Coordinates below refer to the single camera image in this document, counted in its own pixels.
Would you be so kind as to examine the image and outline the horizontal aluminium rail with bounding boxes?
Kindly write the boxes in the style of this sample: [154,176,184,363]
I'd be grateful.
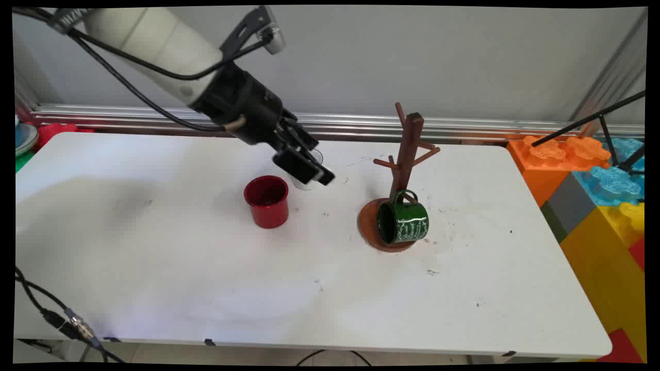
[31,105,645,143]

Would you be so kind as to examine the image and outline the white enamel mug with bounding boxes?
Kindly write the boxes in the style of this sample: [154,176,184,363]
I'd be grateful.
[291,149,324,191]

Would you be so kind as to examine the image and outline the black cable under table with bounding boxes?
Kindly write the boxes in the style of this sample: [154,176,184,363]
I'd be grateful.
[295,349,373,367]

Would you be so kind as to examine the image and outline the small yellow studded brick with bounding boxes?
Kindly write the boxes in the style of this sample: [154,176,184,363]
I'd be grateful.
[598,202,645,248]

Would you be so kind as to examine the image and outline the black gripper cable brass plug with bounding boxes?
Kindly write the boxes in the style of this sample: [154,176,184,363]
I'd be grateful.
[13,7,247,364]

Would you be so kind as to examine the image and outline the slanted aluminium frame post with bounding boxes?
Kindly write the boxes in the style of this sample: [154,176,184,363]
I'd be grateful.
[570,10,648,124]

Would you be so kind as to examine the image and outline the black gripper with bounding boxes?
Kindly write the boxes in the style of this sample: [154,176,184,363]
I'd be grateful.
[190,62,336,187]

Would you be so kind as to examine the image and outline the grey printed velcro strap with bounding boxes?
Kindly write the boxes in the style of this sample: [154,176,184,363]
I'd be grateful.
[49,7,92,35]

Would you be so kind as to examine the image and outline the small blue toy brick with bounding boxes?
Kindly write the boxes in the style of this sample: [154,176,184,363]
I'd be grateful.
[601,137,645,171]

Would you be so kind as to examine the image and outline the large yellow toy brick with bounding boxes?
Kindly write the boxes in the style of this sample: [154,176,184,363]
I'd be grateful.
[559,206,648,361]

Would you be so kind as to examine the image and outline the large blue toy brick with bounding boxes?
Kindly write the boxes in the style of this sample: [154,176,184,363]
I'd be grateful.
[572,166,645,207]

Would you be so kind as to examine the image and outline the red enamel cup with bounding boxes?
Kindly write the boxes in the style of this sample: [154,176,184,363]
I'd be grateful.
[243,175,290,229]

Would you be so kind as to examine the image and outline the black camera cable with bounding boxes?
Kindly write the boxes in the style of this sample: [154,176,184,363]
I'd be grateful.
[13,7,273,364]

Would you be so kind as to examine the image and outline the pale blue plate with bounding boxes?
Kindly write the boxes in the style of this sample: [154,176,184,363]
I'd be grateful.
[14,121,39,155]

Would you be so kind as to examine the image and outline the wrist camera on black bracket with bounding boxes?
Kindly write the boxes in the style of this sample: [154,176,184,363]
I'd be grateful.
[221,6,286,55]

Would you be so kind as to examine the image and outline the orange giant toy brick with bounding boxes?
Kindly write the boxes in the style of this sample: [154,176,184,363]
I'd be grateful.
[506,135,612,207]

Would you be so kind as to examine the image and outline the brown wooden mug tree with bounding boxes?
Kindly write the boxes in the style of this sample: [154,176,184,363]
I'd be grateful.
[357,102,441,253]

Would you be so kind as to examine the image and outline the large red toy brick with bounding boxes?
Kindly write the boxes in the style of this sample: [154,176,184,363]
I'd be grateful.
[598,329,642,364]

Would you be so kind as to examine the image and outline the black tripod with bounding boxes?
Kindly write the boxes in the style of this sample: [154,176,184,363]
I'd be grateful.
[531,90,646,176]

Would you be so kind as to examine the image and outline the grey giant toy brick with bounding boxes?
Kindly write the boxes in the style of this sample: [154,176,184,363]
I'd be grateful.
[540,173,599,243]

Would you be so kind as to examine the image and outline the green enamel mug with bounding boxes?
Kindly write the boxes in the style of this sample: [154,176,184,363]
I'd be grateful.
[376,189,430,245]

